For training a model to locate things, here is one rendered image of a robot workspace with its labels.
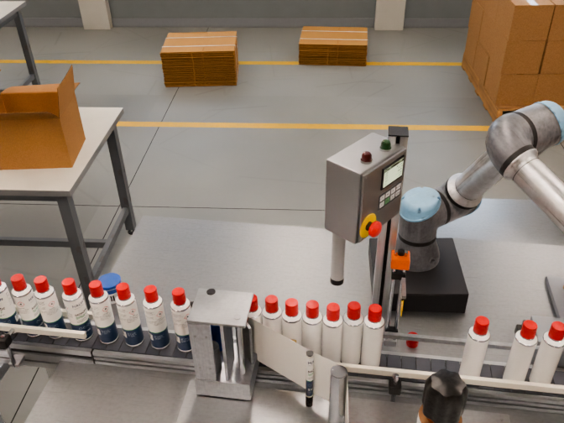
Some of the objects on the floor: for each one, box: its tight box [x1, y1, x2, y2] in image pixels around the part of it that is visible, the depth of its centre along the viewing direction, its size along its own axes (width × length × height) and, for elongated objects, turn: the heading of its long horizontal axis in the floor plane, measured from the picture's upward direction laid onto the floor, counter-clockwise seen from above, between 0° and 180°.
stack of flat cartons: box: [159, 31, 239, 87], centre depth 539 cm, size 64×53×31 cm
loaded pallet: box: [462, 0, 564, 122], centre depth 477 cm, size 120×83×89 cm
